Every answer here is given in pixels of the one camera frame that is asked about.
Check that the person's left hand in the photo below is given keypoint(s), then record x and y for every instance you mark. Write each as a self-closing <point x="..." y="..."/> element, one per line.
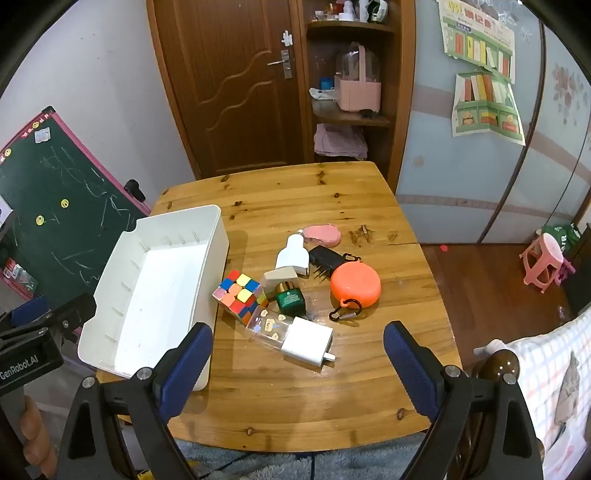
<point x="36" y="438"/>

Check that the white charger plug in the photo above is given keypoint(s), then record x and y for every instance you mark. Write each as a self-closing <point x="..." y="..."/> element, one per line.
<point x="307" y="344"/>

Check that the brown wooden shelf cabinet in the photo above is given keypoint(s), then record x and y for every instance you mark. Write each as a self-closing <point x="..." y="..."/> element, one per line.
<point x="401" y="92"/>

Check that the red and green packet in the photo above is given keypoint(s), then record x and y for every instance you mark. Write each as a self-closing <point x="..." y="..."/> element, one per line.
<point x="16" y="275"/>

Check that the brown wooden chair knob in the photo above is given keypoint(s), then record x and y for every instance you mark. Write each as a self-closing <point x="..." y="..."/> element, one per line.
<point x="501" y="364"/>

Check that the multicoloured puzzle cube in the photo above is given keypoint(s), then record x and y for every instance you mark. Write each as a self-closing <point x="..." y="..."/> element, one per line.
<point x="240" y="295"/>

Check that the white door hook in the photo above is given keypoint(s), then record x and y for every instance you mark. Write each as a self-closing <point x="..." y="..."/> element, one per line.
<point x="287" y="38"/>

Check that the bookshelf print wall poster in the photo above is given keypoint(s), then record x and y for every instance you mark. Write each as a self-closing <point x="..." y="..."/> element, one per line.
<point x="489" y="108"/>
<point x="480" y="37"/>

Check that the black easel knob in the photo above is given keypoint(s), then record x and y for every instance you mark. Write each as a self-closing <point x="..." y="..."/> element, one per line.
<point x="135" y="188"/>

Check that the plaid printed blanket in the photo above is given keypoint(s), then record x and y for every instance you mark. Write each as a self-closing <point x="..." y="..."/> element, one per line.
<point x="549" y="369"/>

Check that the pink plastic basket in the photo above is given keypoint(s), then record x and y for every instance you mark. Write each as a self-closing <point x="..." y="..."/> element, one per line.
<point x="358" y="94"/>

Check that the pink folded cloth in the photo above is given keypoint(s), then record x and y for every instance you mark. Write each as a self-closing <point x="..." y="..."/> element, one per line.
<point x="339" y="141"/>

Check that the pink translucent case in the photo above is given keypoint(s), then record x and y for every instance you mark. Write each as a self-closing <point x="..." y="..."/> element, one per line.
<point x="322" y="235"/>

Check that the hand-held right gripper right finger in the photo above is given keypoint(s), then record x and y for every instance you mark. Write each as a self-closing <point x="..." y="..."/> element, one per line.
<point x="411" y="364"/>

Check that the white plastic storage bin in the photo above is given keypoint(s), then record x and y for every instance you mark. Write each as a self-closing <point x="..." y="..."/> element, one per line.
<point x="152" y="295"/>

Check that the green chalkboard with pink frame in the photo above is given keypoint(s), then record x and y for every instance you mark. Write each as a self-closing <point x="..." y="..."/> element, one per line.
<point x="60" y="240"/>

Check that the beige plastic box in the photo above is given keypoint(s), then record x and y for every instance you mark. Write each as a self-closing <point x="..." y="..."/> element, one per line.
<point x="277" y="276"/>

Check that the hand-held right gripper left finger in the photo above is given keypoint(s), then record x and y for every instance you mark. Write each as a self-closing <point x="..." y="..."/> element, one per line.
<point x="189" y="364"/>

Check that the green bag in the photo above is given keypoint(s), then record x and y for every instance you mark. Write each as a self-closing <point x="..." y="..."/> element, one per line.
<point x="563" y="230"/>

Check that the clear box with heart print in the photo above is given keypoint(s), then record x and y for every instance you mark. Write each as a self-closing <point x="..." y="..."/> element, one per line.
<point x="268" y="325"/>

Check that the orange round case with carabiners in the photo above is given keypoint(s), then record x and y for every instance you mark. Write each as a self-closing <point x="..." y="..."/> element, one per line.
<point x="355" y="284"/>

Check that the pink plastic stool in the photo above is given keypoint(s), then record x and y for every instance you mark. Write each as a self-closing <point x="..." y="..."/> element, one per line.
<point x="547" y="258"/>

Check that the brown wooden door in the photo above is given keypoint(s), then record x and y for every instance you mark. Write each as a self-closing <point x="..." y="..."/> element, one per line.
<point x="221" y="83"/>

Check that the green jar with gold lid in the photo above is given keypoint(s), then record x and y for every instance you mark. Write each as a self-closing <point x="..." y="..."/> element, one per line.
<point x="290" y="300"/>

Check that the white plastic scoop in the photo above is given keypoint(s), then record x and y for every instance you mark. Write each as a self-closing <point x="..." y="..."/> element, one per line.
<point x="292" y="258"/>

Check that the pale blue wardrobe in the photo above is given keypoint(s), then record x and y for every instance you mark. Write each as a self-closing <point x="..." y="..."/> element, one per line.
<point x="461" y="184"/>

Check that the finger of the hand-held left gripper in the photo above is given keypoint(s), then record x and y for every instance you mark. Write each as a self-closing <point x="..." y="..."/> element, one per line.
<point x="27" y="310"/>
<point x="74" y="311"/>

